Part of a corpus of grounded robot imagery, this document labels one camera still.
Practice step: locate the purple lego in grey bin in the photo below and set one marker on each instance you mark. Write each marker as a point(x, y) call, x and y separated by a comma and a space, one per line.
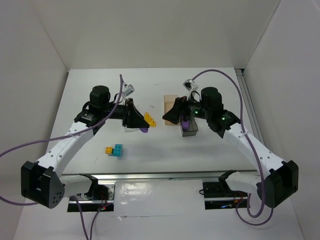
point(185, 124)

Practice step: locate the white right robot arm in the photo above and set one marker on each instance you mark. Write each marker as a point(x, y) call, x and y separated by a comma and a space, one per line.
point(278, 179)

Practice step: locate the yellow square lego brick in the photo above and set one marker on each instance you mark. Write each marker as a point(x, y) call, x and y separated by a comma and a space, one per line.
point(109, 150)

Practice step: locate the yellow lego piece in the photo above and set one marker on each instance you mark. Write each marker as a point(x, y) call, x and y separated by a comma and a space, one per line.
point(147, 117)

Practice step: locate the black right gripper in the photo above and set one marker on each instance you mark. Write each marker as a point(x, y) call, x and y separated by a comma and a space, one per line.
point(184, 109)

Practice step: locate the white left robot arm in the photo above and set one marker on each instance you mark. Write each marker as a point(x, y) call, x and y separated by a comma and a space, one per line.
point(43, 181)

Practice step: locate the aluminium front rail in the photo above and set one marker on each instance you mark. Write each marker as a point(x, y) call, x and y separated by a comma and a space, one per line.
point(141, 176)

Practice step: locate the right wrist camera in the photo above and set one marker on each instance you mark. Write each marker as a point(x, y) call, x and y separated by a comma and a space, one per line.
point(190, 85)

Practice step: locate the purple lego brick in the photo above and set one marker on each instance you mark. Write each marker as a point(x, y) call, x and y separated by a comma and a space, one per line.
point(144, 130)

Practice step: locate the dark grey plastic container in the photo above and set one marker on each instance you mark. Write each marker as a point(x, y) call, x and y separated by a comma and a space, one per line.
point(192, 130)

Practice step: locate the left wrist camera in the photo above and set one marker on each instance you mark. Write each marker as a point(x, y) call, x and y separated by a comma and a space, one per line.
point(128, 90)

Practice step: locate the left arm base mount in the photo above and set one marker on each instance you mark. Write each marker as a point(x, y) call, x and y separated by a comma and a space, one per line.
point(104, 199)

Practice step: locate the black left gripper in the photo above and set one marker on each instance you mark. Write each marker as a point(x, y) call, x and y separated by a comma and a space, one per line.
point(128, 113)

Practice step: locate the teal lego brick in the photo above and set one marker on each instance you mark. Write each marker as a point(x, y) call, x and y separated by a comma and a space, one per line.
point(117, 151)

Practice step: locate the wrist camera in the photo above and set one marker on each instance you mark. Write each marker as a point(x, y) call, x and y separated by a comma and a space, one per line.
point(190, 85)
point(128, 90)

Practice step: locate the amber plastic container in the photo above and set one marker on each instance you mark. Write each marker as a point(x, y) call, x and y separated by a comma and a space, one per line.
point(169, 101)

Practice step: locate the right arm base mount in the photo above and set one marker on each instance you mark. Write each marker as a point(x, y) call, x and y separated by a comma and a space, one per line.
point(216, 198)

